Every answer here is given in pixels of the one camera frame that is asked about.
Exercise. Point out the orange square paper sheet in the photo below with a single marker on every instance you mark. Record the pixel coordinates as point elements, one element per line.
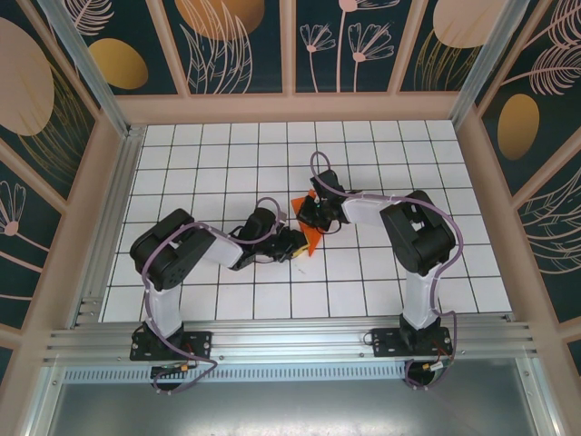
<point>314,243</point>

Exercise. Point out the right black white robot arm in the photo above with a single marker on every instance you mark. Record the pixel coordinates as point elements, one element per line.
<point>420,300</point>

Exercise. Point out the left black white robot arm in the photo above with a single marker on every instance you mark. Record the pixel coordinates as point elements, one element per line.
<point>163,309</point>

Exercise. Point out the grey metal sheet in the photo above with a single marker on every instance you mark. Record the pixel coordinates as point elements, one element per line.
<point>290,409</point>

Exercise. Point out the small black electronics board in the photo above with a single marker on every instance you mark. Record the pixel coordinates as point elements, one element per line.
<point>170,369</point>
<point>436,366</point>

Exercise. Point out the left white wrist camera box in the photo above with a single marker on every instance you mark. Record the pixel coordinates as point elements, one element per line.
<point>282,217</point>

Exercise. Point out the long aluminium mounting rail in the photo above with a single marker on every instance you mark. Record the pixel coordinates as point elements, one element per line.
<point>290,340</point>

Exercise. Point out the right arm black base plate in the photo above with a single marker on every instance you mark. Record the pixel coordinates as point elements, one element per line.
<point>386,343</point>

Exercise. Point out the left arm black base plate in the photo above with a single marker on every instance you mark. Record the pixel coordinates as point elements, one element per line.
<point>199,343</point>

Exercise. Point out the aluminium side rail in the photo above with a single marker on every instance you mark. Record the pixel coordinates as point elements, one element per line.
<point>121,181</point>

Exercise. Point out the aluminium corner post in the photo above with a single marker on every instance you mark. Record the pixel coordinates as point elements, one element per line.
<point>488,59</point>
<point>89,63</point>

